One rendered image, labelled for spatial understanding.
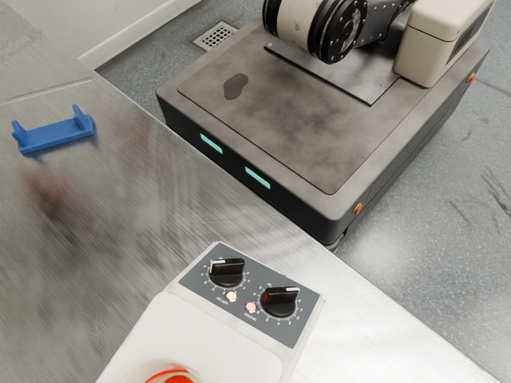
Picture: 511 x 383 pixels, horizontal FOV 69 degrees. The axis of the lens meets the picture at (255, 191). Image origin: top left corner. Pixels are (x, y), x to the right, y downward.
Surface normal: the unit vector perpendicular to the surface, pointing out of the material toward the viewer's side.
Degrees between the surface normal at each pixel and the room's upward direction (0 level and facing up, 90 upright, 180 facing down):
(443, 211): 0
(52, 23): 90
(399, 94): 0
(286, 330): 30
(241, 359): 0
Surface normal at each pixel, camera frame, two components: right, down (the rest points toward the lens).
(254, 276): 0.20, -0.83
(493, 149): -0.05, -0.51
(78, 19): 0.73, 0.56
